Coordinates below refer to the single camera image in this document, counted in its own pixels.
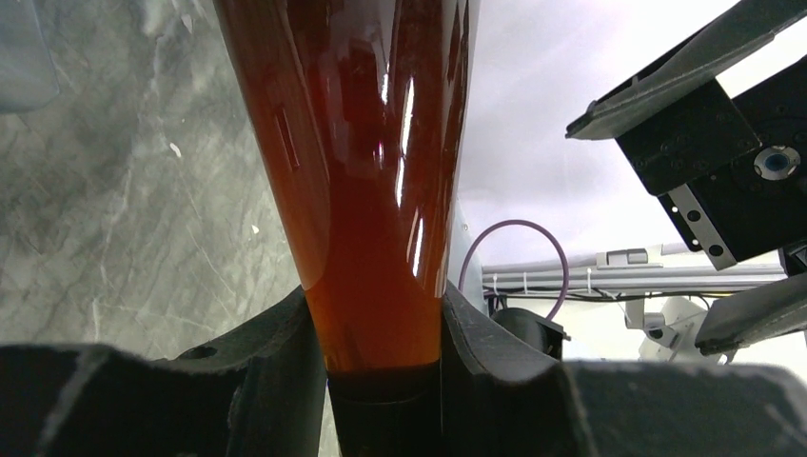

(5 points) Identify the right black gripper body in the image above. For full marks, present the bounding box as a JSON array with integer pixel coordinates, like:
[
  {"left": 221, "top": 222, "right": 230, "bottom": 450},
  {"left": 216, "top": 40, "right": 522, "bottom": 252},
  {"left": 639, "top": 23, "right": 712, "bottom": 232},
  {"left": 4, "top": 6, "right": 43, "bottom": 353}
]
[{"left": 617, "top": 59, "right": 806, "bottom": 271}]

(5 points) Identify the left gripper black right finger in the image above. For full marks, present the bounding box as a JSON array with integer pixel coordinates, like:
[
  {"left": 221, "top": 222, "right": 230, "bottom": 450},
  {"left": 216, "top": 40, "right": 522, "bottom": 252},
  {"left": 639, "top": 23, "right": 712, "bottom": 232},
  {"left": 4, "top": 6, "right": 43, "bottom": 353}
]
[{"left": 442, "top": 287, "right": 806, "bottom": 456}]

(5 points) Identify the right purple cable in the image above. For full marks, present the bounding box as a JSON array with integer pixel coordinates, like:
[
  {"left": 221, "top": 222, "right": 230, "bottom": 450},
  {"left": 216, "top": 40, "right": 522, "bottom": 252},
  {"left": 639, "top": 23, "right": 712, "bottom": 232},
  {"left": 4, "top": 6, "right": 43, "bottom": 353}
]
[{"left": 457, "top": 219, "right": 572, "bottom": 323}]

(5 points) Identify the dark bottle gold cap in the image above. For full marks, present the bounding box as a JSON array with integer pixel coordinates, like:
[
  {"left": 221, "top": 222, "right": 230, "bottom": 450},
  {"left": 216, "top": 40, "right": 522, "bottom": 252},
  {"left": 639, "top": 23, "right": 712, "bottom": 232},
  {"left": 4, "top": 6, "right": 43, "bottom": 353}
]
[{"left": 215, "top": 1, "right": 480, "bottom": 456}]

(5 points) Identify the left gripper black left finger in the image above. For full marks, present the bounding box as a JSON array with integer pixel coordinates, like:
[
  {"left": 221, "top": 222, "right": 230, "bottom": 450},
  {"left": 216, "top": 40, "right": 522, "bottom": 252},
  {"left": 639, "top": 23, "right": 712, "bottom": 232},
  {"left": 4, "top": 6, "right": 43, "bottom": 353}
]
[{"left": 1, "top": 289, "right": 325, "bottom": 456}]

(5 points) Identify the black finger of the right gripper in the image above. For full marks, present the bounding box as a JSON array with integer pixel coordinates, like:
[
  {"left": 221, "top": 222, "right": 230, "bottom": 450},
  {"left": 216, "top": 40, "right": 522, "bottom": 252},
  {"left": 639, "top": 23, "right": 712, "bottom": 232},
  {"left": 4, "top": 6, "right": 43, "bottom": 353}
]
[
  {"left": 565, "top": 0, "right": 806, "bottom": 140},
  {"left": 695, "top": 273, "right": 806, "bottom": 356}
]

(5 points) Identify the aluminium frame rail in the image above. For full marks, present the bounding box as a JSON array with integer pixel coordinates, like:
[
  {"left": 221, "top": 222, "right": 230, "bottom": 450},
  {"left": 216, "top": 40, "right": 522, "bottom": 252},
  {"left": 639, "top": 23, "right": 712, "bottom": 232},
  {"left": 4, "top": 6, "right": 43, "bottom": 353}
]
[{"left": 463, "top": 246, "right": 786, "bottom": 298}]

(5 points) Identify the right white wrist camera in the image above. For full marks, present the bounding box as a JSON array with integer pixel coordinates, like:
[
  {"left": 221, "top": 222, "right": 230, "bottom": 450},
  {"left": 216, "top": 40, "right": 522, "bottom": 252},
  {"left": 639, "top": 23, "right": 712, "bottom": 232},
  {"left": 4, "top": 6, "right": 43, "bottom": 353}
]
[{"left": 623, "top": 297, "right": 737, "bottom": 365}]

